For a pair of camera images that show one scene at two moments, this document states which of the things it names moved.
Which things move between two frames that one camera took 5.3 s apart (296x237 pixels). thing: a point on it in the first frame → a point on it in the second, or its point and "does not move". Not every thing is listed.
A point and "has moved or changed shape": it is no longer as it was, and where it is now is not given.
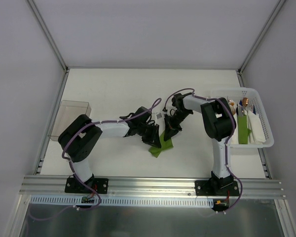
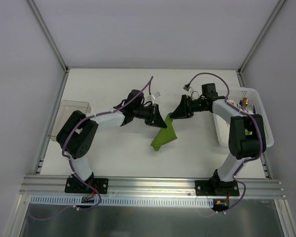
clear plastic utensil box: (67, 111) does not move
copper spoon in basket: (245, 101) does not move
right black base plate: (207, 187) does not move
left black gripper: (149, 135) → (154, 114)
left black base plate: (100, 185) does not move
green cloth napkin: (165, 145) has moved or changed shape
